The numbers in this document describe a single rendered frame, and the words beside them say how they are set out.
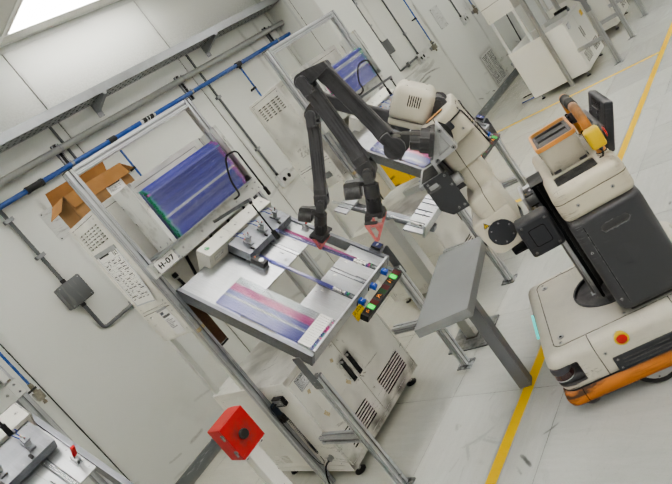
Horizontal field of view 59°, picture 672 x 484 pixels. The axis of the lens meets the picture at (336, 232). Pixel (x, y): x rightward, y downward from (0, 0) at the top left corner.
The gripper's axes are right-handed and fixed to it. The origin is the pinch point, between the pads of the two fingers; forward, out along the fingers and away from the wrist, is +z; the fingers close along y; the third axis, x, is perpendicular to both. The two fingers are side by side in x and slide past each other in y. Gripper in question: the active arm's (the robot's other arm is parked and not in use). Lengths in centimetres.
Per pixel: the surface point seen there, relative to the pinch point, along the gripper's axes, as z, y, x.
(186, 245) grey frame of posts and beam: -1, 32, -52
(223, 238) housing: 2.3, 16.4, -43.8
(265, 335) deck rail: 11, 49, 3
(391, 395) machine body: 76, 6, 46
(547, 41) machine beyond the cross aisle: 59, -447, 2
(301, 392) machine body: 46, 45, 17
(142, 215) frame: -16, 38, -69
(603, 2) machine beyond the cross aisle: 58, -596, 28
